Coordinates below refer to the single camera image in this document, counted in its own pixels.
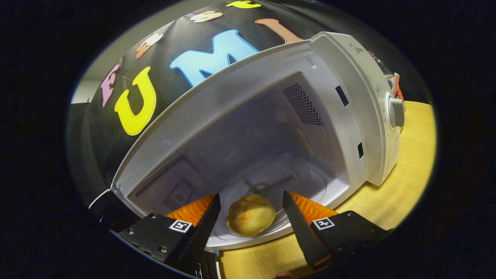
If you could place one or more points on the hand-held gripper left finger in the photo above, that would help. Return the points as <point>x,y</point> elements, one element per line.
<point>201,232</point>

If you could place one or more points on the clear plastic water bottle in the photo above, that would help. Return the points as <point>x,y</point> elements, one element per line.
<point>381,66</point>

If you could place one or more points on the glass microwave turntable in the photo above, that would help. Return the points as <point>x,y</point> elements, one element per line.
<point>302,182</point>

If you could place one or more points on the golden bread bun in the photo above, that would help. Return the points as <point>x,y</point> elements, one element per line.
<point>250,215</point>

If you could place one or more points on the white microwave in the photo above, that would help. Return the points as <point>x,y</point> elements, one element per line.
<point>348,77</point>

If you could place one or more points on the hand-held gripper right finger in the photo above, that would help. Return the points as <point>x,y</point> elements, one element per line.
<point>300,232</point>

